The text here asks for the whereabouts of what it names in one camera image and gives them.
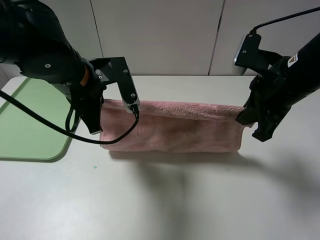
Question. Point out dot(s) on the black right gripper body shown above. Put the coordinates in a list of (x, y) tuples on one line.
[(269, 87)]

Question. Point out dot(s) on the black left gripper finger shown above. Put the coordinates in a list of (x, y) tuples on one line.
[(91, 116)]

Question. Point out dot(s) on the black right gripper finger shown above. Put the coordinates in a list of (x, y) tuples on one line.
[(247, 116), (265, 130)]

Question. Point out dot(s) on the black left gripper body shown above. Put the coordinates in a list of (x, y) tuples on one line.
[(87, 98)]

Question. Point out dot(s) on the pink fluffy towel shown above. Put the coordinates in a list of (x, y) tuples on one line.
[(183, 127)]

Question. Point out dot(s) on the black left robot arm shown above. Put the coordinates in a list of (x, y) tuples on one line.
[(31, 37)]

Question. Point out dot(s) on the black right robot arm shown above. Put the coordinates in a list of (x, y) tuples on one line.
[(304, 75)]

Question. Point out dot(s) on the green plastic tray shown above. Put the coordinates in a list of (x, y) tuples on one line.
[(23, 138)]

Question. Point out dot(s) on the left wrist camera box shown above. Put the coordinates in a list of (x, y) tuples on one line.
[(126, 85)]

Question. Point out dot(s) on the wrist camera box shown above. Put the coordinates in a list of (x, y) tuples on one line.
[(247, 54), (126, 85)]

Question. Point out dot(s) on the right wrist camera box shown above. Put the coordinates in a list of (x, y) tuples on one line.
[(247, 54)]

